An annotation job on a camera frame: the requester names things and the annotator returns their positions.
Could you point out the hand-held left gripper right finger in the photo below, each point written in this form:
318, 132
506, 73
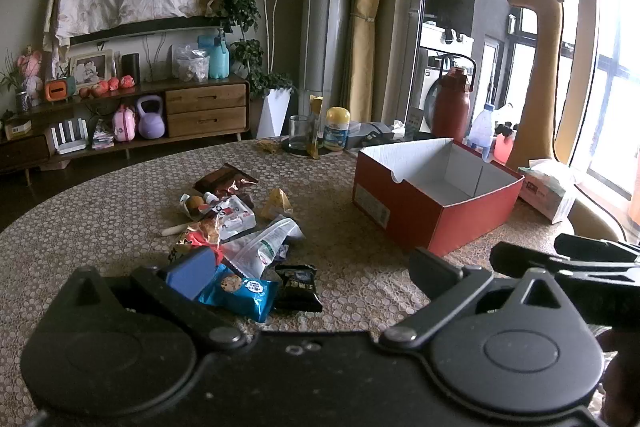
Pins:
436, 275

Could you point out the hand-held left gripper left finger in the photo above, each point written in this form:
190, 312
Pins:
192, 269

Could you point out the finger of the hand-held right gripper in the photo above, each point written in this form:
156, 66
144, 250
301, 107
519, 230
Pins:
600, 247
510, 259

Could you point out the white stick snack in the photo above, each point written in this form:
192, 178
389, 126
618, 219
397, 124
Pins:
172, 230

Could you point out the blue cookie packet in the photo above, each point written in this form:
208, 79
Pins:
240, 289

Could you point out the small brown yellow snack packet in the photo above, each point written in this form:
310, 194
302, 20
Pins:
192, 204

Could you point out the white red snack packet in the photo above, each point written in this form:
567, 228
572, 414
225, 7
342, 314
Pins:
234, 214

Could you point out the white green snack bag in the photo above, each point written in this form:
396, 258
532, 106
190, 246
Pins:
260, 244

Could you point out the red cardboard box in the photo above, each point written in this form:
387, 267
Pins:
410, 202

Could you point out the brown shiny snack packet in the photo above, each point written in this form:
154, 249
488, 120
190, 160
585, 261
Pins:
225, 179

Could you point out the black snack packet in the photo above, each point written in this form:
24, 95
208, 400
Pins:
299, 289

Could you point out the person's right hand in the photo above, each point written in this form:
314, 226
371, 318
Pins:
625, 372

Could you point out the tissue pack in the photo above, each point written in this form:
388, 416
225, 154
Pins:
545, 192

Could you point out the red basin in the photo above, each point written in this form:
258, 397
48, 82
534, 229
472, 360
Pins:
502, 149

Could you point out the window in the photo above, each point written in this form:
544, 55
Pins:
612, 117

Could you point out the clear plastic bottle blue cap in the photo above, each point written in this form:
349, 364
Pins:
481, 132

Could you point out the yellow crumpled wrapper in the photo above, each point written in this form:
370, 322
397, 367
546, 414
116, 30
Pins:
269, 148

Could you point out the purple kettlebell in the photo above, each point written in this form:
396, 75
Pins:
150, 122

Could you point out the black round coaster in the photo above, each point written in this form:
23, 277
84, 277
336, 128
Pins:
295, 150

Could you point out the small standing card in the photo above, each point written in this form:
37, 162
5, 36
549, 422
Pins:
414, 119

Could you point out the pink toy suitcase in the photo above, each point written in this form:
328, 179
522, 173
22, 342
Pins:
125, 124

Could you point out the wooden television cabinet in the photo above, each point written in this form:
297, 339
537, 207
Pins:
205, 107

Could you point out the maroon thermos flask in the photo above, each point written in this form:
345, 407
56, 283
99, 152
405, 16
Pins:
450, 107

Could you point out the clear drinking glass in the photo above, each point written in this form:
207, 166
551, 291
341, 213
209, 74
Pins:
300, 134

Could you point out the white planter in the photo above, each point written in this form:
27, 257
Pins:
274, 114

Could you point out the tan giraffe toy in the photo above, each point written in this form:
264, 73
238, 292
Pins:
540, 82

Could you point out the white router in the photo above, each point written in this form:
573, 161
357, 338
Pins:
70, 142

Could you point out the yellow lid bottle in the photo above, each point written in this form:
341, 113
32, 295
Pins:
336, 129

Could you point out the yellow stick packet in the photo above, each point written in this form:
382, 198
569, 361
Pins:
316, 122

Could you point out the row of red apple ornaments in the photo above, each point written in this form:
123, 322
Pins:
112, 86

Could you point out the clear plastic bag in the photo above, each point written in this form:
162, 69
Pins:
190, 64

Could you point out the black cylinder speaker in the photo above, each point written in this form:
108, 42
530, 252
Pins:
130, 67

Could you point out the light blue spray bottle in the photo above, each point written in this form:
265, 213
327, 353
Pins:
217, 57

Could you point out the white washing machine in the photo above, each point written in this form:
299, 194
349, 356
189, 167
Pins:
440, 52

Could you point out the orange green box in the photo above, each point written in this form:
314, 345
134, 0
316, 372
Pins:
59, 90

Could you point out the pink plush toy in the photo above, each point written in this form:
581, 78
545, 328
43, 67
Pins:
31, 69

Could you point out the yellow curtain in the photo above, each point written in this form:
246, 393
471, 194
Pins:
370, 17

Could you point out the grey standing air conditioner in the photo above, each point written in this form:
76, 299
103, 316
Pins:
325, 7

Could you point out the white photo frame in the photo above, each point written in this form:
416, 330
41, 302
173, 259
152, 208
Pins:
91, 69

